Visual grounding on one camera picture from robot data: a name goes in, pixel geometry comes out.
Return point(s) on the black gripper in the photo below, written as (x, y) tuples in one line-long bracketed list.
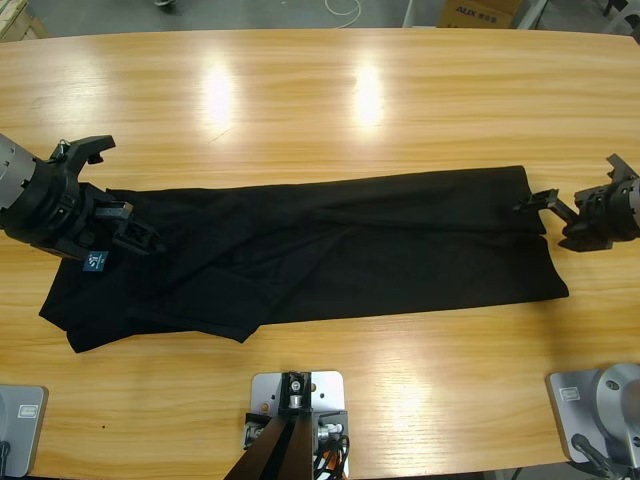
[(55, 210), (607, 212)]

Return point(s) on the black polo shirt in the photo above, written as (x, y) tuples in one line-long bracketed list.
[(325, 260)]

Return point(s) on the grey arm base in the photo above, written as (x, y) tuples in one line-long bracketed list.
[(600, 415), (22, 430)]

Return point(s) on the white furniture leg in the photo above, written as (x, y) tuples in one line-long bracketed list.
[(530, 15)]

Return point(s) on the brown cardboard box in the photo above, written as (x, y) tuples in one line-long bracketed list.
[(480, 12)]

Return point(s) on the bystander grey shoe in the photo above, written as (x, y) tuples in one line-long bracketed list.
[(164, 3)]

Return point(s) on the wooden crate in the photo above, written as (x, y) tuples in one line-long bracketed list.
[(17, 20)]

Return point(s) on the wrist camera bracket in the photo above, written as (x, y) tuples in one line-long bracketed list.
[(622, 170), (85, 147)]

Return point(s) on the white mount block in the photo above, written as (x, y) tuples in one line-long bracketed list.
[(327, 395)]

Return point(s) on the dark camera post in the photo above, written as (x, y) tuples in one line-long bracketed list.
[(285, 440)]

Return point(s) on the white upright post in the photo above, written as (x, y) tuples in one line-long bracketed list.
[(409, 12)]

